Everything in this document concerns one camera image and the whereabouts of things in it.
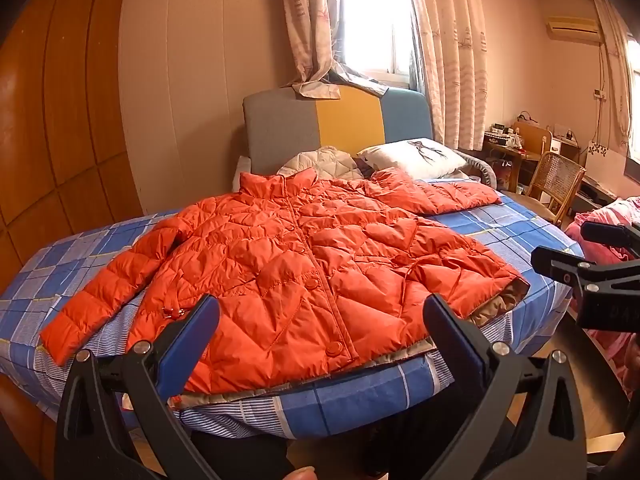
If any wooden wardrobe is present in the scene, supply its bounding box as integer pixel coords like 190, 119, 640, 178
0, 0, 147, 480

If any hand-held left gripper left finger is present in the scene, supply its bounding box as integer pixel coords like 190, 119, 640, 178
54, 294, 221, 480

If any beige side window curtain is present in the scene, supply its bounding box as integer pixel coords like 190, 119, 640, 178
590, 0, 635, 152

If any pink bedding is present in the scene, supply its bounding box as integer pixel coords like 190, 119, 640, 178
564, 197, 640, 397

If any beige patterned curtain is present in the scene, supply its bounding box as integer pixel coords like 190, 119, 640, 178
402, 0, 489, 152
279, 0, 392, 101

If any white printed pillow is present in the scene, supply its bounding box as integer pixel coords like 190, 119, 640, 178
356, 137, 469, 181

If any bed with blue plaid sheet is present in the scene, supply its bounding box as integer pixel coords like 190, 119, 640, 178
0, 187, 586, 442

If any rattan wooden chair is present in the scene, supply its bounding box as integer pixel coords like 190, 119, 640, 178
524, 151, 587, 227

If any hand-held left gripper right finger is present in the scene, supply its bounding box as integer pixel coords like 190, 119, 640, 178
422, 293, 587, 480

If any wall air conditioner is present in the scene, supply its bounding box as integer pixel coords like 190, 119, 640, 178
545, 16, 602, 44

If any cluttered wooden desk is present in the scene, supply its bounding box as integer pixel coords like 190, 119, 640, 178
481, 120, 555, 192

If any orange quilted down jacket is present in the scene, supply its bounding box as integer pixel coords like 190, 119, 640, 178
39, 167, 531, 408

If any white quilted jacket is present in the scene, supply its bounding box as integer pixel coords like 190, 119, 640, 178
276, 146, 366, 182

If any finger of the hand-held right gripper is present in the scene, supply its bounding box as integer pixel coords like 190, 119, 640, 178
531, 246, 602, 311
580, 221, 640, 261

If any grey yellow blue headboard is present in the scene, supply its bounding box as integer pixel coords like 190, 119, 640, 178
242, 85, 435, 179

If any bright window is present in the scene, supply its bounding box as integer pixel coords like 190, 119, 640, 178
340, 0, 417, 80

